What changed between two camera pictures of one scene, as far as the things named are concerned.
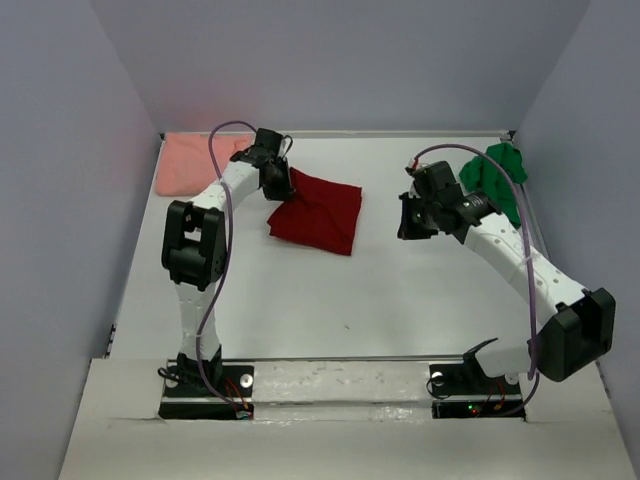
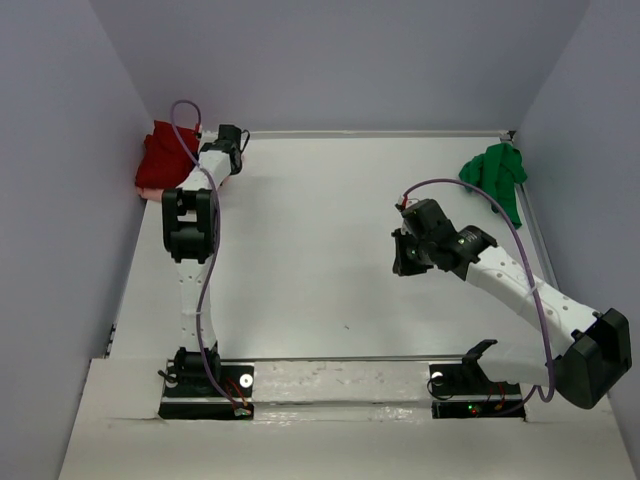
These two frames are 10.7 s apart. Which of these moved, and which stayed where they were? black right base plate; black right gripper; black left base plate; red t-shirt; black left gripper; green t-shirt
Moved: black left gripper; red t-shirt; black right gripper
Stayed: black left base plate; black right base plate; green t-shirt
